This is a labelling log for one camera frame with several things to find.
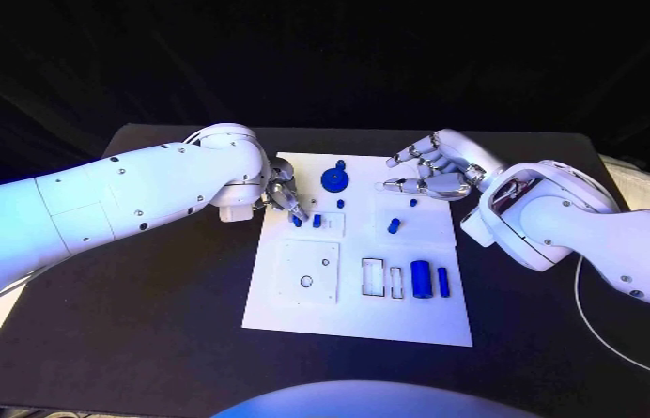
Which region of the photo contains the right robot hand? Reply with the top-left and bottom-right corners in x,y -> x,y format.
381,128 -> 507,202

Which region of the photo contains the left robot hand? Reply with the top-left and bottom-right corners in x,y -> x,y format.
257,157 -> 309,223

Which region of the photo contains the white task board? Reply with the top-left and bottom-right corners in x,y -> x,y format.
240,151 -> 474,348

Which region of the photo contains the blue gear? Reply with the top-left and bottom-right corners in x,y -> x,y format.
319,167 -> 350,193

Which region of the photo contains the thick blue cylinder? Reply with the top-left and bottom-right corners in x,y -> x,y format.
409,259 -> 435,300

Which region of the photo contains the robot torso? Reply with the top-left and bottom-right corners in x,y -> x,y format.
210,379 -> 543,418

